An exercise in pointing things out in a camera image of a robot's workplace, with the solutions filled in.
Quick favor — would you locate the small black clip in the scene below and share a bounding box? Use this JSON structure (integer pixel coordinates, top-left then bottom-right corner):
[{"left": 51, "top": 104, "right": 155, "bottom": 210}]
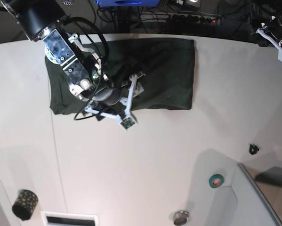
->
[{"left": 249, "top": 144, "right": 260, "bottom": 155}]

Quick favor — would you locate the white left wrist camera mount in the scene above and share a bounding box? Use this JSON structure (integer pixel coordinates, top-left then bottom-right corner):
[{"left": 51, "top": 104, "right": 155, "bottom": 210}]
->
[{"left": 251, "top": 22, "right": 282, "bottom": 62}]

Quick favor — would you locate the white slotted tray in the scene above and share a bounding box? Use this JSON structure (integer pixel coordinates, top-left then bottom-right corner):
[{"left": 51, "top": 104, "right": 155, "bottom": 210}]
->
[{"left": 41, "top": 211, "right": 99, "bottom": 226}]

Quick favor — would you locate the blue box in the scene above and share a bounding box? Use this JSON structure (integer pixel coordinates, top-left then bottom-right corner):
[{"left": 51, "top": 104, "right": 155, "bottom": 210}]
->
[{"left": 95, "top": 0, "right": 159, "bottom": 7}]

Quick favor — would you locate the power strip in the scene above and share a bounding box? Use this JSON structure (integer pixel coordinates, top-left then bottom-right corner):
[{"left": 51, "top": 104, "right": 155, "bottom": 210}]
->
[{"left": 140, "top": 13, "right": 224, "bottom": 26}]

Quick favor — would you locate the black yellow-dotted cup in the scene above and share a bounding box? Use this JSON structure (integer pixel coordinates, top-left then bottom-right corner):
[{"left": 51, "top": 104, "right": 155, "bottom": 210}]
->
[{"left": 12, "top": 189, "right": 39, "bottom": 221}]

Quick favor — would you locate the green tape roll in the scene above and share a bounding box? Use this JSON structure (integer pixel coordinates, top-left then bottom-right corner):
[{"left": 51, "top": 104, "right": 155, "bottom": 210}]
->
[{"left": 209, "top": 174, "right": 225, "bottom": 188}]

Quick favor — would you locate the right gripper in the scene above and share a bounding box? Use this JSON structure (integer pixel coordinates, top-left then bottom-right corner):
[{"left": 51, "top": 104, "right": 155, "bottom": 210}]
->
[{"left": 89, "top": 82, "right": 144, "bottom": 108}]

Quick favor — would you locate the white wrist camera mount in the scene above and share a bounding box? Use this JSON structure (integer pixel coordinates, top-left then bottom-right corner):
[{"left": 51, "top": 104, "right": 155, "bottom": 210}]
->
[
  {"left": 83, "top": 72, "right": 145, "bottom": 130},
  {"left": 251, "top": 22, "right": 282, "bottom": 62}
]

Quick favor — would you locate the small metal tin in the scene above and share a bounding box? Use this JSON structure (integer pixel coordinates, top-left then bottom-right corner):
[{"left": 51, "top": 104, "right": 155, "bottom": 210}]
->
[{"left": 173, "top": 210, "right": 189, "bottom": 226}]

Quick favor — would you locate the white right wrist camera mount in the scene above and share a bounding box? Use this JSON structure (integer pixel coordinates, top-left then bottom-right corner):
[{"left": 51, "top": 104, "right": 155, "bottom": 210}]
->
[{"left": 83, "top": 72, "right": 145, "bottom": 130}]

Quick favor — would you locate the dark green t-shirt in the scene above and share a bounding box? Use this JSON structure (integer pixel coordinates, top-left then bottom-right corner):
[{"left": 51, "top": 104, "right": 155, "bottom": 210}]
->
[{"left": 44, "top": 39, "right": 196, "bottom": 115}]

